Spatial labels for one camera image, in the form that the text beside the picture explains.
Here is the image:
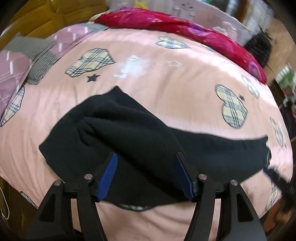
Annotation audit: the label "red floral quilt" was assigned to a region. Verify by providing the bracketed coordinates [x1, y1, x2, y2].
[94, 6, 267, 84]

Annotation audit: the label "pink heart print bedsheet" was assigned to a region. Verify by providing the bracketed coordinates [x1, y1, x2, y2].
[1, 28, 293, 240]

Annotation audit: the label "purple grey patchwork pillow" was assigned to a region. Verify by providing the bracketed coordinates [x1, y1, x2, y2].
[1, 35, 56, 115]

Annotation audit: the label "yellow brown headboard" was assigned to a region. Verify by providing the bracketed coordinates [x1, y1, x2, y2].
[1, 1, 108, 49]

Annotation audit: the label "black pants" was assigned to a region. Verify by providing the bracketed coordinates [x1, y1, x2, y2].
[39, 87, 271, 208]

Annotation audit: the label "black fluffy garment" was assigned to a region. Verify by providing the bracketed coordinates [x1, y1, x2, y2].
[244, 27, 272, 68]

